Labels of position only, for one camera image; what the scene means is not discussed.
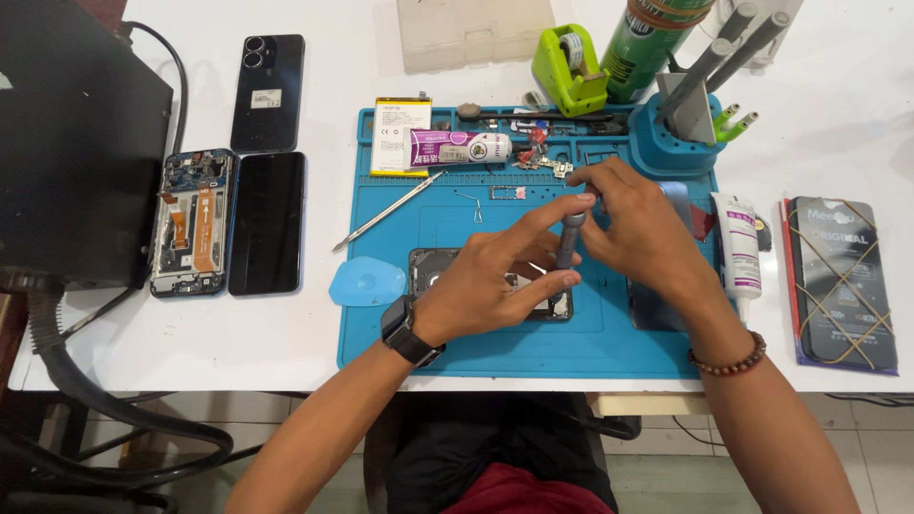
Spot green spray can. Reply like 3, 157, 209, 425
600, 0, 717, 105

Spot blue round tool holder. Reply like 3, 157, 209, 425
628, 0, 792, 178

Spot person's right hand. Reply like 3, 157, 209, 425
564, 157, 717, 314

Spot translucent plastic storage box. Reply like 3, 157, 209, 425
396, 0, 556, 74

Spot black phone with dual camera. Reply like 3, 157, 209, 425
229, 33, 307, 154

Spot brown bead bracelet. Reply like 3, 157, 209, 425
687, 330, 768, 378

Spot black smartwatch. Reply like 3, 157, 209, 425
380, 295, 447, 369

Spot black machine box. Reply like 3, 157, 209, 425
0, 0, 174, 291

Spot blue silicone repair mat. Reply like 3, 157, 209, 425
337, 106, 722, 380

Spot boxed phone screen with rubber bands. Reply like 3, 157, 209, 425
782, 196, 899, 376

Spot disassembled phone with orange flex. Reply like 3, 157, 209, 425
149, 148, 238, 298

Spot red plastic pick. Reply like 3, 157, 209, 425
689, 204, 719, 244

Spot black phone screen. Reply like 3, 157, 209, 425
228, 151, 307, 297

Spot metal spudger tool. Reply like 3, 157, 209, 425
332, 170, 447, 253

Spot white adhesive tube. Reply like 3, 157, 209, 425
710, 191, 764, 324

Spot person's lap in dark clothing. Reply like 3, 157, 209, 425
386, 392, 618, 514

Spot sim ejector pin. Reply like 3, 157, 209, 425
455, 190, 484, 224

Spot black corrugated hose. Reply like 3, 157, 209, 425
0, 275, 235, 494

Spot phone body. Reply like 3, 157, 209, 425
408, 247, 574, 321

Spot person's left hand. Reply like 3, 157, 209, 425
412, 193, 597, 348

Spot blue phone back cover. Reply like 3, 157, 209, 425
627, 181, 695, 333

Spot white phone battery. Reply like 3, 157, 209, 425
369, 97, 434, 178

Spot purple white glue tube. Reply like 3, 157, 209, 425
403, 128, 533, 171

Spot blue triangular opening pick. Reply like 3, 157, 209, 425
328, 256, 408, 308

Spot small circuit board parts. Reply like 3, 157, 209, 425
513, 128, 575, 179

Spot green tape dispenser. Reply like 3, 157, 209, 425
530, 24, 609, 118

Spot black brush tool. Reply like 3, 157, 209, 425
457, 103, 629, 137

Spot grey precision screwdriver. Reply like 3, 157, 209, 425
548, 212, 588, 304

